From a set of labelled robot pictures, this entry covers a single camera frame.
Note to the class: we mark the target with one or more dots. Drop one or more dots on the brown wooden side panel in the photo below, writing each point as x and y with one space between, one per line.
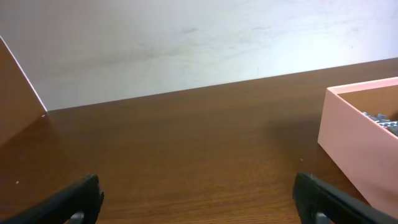
20 104

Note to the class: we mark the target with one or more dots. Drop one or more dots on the cardboard box container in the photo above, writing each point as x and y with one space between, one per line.
364 151

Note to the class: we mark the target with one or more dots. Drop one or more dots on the red fire truck grey top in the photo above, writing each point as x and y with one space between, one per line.
384 122

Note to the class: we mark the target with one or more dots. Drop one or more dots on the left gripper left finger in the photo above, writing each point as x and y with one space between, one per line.
78 203

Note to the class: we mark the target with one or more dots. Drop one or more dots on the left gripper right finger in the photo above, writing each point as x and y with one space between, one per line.
319 202

